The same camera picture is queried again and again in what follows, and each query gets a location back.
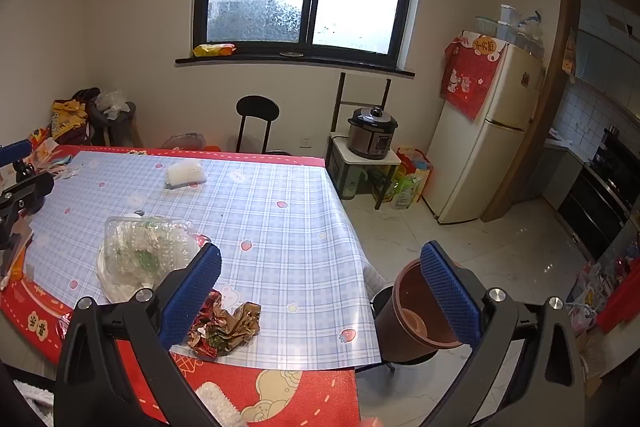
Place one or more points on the red fridge magnet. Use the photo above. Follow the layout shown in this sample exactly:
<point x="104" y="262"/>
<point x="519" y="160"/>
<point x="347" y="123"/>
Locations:
<point x="525" y="79"/>

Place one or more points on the black round-back chair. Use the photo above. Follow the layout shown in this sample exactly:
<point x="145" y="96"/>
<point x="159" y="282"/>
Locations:
<point x="257" y="109"/>

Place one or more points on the clear mesh basket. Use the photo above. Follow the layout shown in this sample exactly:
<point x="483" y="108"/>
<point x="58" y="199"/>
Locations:
<point x="185" y="142"/>

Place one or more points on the crumpled translucent plastic bag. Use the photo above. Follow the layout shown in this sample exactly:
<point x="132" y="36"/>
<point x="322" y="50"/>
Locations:
<point x="111" y="102"/>

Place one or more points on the red bag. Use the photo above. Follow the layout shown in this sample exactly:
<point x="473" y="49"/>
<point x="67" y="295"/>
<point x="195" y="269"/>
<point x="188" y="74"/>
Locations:
<point x="622" y="302"/>

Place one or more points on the cream refrigerator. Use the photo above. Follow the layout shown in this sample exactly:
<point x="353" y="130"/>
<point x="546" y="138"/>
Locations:
<point x="480" y="157"/>

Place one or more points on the hanging paper calendar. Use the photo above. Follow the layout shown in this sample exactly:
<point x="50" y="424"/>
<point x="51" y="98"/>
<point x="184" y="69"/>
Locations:
<point x="570" y="54"/>

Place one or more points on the pile of pale packets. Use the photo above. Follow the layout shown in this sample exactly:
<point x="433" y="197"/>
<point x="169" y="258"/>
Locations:
<point x="60" y="162"/>

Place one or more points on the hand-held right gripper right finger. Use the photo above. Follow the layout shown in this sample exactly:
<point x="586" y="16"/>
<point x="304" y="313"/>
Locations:
<point x="450" y="294"/>

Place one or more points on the yellow brown bag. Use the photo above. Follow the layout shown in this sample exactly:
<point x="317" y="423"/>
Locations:
<point x="67" y="119"/>

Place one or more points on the large white sponge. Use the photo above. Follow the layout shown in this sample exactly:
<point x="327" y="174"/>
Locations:
<point x="220" y="404"/>

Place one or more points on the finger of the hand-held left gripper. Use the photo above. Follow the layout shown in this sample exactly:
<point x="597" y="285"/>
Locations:
<point x="15" y="152"/>

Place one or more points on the red gold wrapper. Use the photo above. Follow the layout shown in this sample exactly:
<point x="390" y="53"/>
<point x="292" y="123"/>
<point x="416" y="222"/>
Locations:
<point x="235" y="322"/>

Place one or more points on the black window sill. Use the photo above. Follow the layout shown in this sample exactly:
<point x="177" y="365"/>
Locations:
<point x="300" y="64"/>

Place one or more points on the blue plaid plastic tablecloth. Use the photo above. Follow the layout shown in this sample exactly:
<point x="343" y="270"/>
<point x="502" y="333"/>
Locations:
<point x="280" y="257"/>

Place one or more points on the pale upper kitchen cabinets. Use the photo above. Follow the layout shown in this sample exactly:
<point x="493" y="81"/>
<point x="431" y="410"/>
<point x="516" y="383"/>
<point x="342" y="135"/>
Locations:
<point x="607" y="52"/>

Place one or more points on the white wall socket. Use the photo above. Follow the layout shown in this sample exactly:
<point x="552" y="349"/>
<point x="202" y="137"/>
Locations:
<point x="306" y="141"/>

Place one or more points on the red printed tablecloth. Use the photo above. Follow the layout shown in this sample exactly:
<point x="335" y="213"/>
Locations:
<point x="295" y="399"/>

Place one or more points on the red printed cloth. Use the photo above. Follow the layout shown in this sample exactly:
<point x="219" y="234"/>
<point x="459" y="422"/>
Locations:
<point x="470" y="77"/>

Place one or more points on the grey kitchen cabinet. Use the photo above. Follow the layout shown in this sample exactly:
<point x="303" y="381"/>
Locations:
<point x="562" y="177"/>

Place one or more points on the colourful shopping bag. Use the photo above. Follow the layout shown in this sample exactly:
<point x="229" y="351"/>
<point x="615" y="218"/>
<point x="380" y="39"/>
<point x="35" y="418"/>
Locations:
<point x="412" y="179"/>

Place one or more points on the clear plastic storage box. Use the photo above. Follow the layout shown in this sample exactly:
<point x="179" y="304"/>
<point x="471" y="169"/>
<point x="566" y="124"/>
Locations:
<point x="487" y="26"/>

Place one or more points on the tall clear plastic container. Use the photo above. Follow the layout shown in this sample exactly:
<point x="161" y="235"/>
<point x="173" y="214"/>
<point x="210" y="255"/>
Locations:
<point x="510" y="22"/>

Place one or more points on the person's white fleece jacket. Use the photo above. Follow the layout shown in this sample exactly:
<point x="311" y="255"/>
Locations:
<point x="32" y="392"/>

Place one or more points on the silver electric pressure cooker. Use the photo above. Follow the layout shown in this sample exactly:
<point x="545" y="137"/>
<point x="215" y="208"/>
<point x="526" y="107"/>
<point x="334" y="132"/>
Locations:
<point x="372" y="132"/>

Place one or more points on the pile of packaged goods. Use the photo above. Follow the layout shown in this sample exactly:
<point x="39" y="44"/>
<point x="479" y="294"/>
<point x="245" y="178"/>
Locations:
<point x="592" y="287"/>

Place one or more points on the brown plastic bin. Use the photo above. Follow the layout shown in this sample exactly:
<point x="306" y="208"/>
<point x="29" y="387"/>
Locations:
<point x="410" y="312"/>

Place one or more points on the small white sponge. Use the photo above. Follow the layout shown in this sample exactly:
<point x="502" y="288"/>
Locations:
<point x="186" y="174"/>

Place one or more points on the yellow snack packet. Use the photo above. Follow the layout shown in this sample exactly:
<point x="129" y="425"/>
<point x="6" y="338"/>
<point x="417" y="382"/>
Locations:
<point x="214" y="50"/>

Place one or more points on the dark stool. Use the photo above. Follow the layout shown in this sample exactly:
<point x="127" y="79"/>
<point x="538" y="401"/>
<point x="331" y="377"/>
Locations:
<point x="117" y="127"/>

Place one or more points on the black built-in oven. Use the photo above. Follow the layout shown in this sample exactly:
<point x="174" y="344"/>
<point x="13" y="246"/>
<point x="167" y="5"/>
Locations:
<point x="600" y="192"/>

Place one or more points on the clear plastic bag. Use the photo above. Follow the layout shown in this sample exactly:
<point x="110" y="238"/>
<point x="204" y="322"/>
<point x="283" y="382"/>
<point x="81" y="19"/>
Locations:
<point x="140" y="252"/>
<point x="532" y="32"/>

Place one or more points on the pale green jug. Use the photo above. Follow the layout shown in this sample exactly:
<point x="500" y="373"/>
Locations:
<point x="352" y="179"/>

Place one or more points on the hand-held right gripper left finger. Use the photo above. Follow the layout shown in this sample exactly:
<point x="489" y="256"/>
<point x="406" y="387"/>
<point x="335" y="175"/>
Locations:
<point x="192" y="292"/>

